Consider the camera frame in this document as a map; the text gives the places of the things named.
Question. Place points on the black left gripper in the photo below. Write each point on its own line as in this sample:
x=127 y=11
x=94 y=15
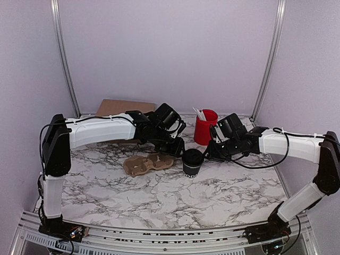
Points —
x=175 y=150

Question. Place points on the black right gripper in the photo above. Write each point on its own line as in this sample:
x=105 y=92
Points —
x=212 y=155

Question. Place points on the black plastic cup lid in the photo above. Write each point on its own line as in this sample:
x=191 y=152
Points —
x=192 y=157

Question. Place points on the single black paper cup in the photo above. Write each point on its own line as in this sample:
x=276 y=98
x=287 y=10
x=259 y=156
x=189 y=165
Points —
x=191 y=171

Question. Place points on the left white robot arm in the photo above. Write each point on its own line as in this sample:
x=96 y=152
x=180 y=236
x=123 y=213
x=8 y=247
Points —
x=56 y=140

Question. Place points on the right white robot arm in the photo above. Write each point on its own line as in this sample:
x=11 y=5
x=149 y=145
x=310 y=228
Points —
x=319 y=149

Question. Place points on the red cylindrical holder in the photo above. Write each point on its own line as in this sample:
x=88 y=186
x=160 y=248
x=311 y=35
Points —
x=202 y=128

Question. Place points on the white wrapped stirrer packets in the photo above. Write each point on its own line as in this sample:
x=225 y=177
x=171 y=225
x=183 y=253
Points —
x=200 y=114

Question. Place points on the brown cardboard cup carrier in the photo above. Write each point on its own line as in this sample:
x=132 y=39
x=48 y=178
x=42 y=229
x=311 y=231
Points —
x=140 y=165

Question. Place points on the brown paper bag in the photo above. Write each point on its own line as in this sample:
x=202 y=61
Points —
x=114 y=107

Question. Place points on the aluminium frame post right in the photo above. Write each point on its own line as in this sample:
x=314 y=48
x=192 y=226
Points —
x=273 y=50

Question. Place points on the aluminium frame post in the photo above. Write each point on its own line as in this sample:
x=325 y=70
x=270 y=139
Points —
x=273 y=50
x=63 y=56

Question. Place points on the aluminium front rail base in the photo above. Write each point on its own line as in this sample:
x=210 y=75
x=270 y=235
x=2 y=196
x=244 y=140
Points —
x=81 y=238

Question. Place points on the aluminium frame post left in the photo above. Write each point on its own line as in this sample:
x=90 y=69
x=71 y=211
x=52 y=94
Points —
x=63 y=56

